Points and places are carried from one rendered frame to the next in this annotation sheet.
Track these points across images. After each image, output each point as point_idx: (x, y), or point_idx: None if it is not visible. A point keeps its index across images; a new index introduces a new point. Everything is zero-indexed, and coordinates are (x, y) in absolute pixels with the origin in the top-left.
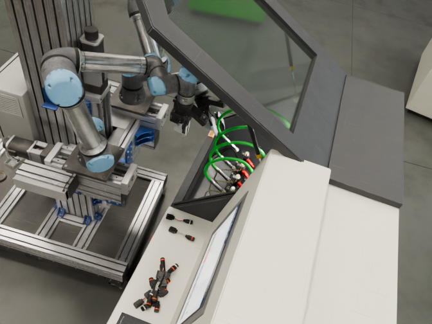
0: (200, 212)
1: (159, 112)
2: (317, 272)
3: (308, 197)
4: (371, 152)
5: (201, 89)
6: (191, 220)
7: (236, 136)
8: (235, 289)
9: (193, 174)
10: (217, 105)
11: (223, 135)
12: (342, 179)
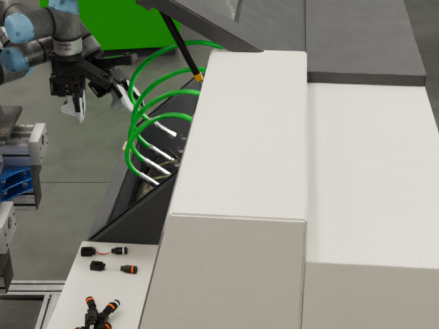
0: (136, 232)
1: (31, 134)
2: (321, 160)
3: (281, 78)
4: (364, 39)
5: (90, 45)
6: (125, 247)
7: (171, 146)
8: (199, 168)
9: (113, 200)
10: (121, 62)
11: (144, 115)
12: (330, 68)
